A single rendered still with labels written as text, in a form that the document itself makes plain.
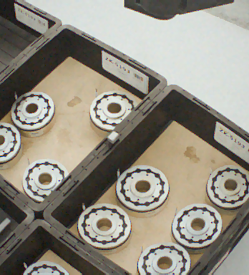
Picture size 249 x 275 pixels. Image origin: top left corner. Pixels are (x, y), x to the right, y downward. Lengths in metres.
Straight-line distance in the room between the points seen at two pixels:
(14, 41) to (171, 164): 0.52
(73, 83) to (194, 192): 0.38
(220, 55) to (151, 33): 0.20
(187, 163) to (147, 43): 0.48
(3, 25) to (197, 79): 0.53
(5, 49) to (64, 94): 0.23
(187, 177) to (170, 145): 0.08
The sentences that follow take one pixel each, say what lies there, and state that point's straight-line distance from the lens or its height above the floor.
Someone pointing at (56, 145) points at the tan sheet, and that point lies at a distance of 1.36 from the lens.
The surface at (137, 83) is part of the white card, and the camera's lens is 1.39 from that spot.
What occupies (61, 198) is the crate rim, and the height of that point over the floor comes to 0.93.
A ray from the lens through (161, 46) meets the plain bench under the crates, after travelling 1.71.
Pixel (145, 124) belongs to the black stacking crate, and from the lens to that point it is 1.29.
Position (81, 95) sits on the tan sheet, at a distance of 1.43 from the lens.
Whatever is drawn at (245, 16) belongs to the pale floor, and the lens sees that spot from 2.87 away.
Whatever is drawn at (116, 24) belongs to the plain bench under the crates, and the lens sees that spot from 1.77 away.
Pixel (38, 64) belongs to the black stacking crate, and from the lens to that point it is 1.44.
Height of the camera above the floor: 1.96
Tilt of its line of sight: 56 degrees down
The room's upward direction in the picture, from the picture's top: 1 degrees counter-clockwise
